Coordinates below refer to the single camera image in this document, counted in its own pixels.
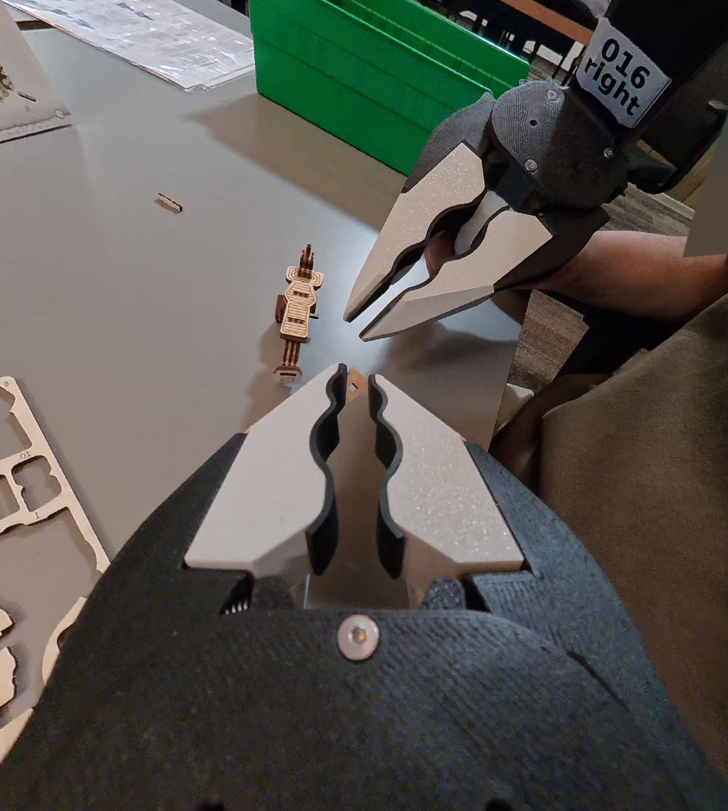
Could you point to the person's brown clothing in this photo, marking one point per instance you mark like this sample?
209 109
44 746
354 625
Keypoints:
687 507

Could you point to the assembly instruction sheet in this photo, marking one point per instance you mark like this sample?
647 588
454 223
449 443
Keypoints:
21 114

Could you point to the white paper sheets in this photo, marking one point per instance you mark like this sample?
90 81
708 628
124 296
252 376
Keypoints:
148 38

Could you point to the person's right hand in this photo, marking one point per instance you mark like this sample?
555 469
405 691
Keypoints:
440 253

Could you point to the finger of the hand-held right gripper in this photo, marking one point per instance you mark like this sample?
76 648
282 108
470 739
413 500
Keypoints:
427 190
484 266

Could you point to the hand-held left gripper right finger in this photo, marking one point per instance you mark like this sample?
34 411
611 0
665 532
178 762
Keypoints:
452 507

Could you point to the small triangular wooden piece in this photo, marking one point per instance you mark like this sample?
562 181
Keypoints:
351 375

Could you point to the green plastic bin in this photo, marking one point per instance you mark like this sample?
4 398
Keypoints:
351 82

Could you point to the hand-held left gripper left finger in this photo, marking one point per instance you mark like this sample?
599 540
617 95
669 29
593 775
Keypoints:
262 500

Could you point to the person's right forearm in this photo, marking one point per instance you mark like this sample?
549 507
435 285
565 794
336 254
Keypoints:
642 279

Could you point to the small wooden stick piece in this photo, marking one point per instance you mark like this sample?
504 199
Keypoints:
169 202

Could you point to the grey desk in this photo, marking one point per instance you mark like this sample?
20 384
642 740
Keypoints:
116 285

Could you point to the wooden sheet with cutouts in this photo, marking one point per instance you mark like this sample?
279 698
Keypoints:
28 424

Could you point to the wooden background table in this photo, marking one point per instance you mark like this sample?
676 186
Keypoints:
554 16

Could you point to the wooden puzzle model assembly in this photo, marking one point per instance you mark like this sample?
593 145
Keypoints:
300 304

